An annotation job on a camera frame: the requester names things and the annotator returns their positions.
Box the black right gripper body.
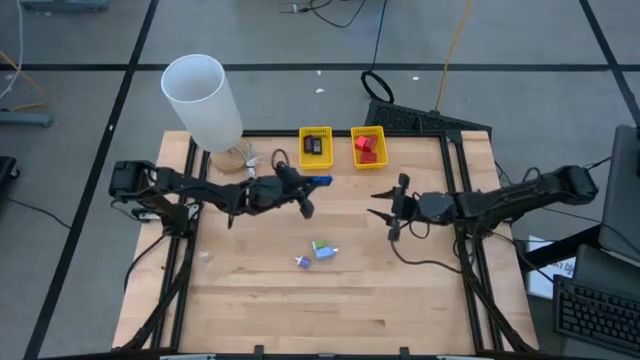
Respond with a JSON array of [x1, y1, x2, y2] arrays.
[[388, 173, 456, 242]]

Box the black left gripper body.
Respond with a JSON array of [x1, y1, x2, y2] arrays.
[[242, 175, 315, 220]]

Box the yellow plastic basket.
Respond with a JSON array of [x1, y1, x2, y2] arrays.
[[350, 125, 390, 170], [298, 125, 335, 171]]

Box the clear plastic wrapper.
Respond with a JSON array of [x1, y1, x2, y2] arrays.
[[242, 142, 274, 179]]

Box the black perforated panel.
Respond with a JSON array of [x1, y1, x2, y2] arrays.
[[363, 98, 494, 140]]

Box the table lamp white shade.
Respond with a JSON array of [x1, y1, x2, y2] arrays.
[[159, 53, 254, 175]]

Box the white paper sheet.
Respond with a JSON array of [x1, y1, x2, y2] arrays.
[[526, 234, 577, 300]]

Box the black keyboard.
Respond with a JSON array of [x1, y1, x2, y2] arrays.
[[552, 273, 640, 357]]

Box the grey table foot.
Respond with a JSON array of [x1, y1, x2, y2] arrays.
[[0, 110, 54, 129]]

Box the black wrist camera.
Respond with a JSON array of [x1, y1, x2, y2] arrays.
[[273, 160, 302, 187]]

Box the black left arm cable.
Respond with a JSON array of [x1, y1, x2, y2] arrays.
[[270, 147, 292, 172]]

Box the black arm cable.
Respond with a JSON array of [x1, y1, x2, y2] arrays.
[[388, 219, 464, 275], [270, 147, 292, 172]]

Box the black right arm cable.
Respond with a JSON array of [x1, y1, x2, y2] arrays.
[[388, 219, 464, 275]]

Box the black looped floor cable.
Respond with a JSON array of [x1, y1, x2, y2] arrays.
[[359, 0, 396, 105]]

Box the yellow cable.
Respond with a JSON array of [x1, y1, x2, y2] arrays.
[[433, 0, 474, 114]]

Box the white floor cable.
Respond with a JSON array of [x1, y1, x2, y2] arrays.
[[0, 0, 26, 101]]

